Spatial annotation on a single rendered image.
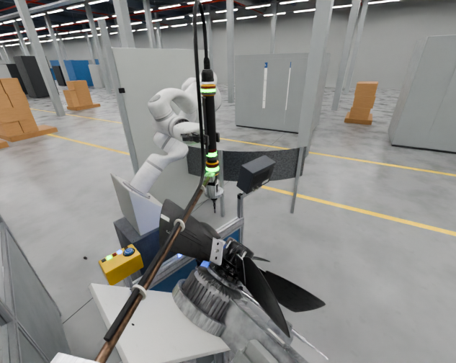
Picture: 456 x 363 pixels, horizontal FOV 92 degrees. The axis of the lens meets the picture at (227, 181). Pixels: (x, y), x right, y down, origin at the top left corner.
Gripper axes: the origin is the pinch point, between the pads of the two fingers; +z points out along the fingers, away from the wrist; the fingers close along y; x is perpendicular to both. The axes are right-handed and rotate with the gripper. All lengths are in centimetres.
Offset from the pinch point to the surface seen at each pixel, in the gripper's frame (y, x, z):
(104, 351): 45, -11, 32
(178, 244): 19.7, -28.1, 6.2
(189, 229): 12.5, -28.9, 2.0
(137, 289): 38.6, -10.0, 27.7
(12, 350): 70, -66, -27
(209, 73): 0.5, 18.6, 1.9
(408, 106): -599, -69, -38
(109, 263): 34, -58, -35
